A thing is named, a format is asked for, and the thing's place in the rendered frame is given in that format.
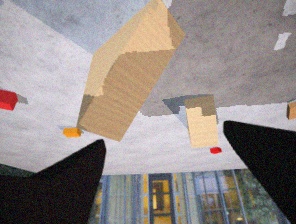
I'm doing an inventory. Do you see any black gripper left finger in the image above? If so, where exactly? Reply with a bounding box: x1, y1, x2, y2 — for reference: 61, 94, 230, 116
0, 139, 106, 224

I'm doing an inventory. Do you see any red triangular block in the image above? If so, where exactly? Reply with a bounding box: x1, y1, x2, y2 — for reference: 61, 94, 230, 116
0, 90, 18, 111

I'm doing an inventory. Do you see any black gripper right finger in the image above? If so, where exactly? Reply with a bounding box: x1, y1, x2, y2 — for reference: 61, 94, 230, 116
223, 120, 296, 224

